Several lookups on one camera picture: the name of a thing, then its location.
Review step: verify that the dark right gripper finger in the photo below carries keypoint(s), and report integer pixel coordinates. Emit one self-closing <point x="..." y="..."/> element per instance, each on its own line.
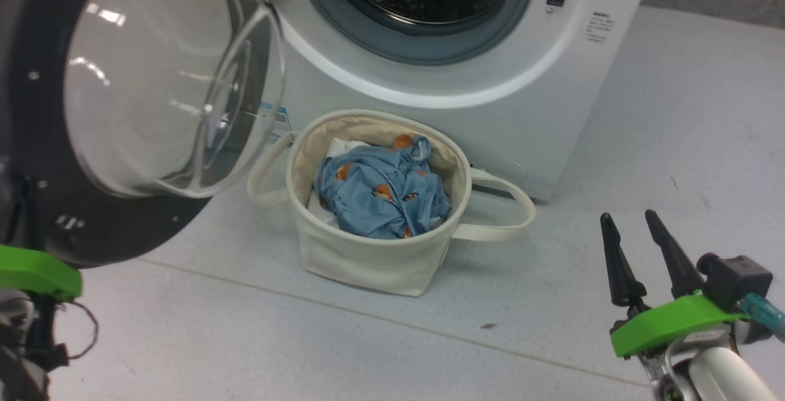
<point x="677" y="266"/>
<point x="622" y="272"/>

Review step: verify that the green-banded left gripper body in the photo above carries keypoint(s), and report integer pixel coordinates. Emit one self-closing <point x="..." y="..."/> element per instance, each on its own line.
<point x="37" y="272"/>

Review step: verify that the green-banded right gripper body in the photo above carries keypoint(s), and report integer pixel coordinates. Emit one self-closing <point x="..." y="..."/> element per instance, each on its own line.
<point x="674" y="321"/>

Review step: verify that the black round glass washer door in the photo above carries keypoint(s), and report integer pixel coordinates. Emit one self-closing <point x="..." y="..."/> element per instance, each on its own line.
<point x="37" y="143"/>

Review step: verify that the blue printed garment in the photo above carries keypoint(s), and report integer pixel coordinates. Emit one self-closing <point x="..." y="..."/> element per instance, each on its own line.
<point x="380" y="192"/>

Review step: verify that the white garment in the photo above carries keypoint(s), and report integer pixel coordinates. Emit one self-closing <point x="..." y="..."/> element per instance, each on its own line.
<point x="334" y="149"/>

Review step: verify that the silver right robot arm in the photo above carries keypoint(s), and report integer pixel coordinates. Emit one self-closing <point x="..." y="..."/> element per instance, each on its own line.
<point x="723" y="376"/>

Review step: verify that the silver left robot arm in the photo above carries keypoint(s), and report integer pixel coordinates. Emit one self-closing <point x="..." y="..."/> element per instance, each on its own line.
<point x="18" y="352"/>

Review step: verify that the white front-load washing machine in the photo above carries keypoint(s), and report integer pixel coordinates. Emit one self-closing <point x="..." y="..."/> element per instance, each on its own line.
<point x="521" y="113"/>

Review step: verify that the cream canvas laundry basket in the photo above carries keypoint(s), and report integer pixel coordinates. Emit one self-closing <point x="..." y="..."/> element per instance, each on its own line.
<point x="368" y="266"/>

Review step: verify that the blue energy label sticker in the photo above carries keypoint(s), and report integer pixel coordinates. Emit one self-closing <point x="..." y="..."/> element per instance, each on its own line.
<point x="273" y="116"/>

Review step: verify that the dark right wrist camera box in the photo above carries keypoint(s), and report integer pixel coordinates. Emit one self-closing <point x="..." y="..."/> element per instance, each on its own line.
<point x="736" y="278"/>

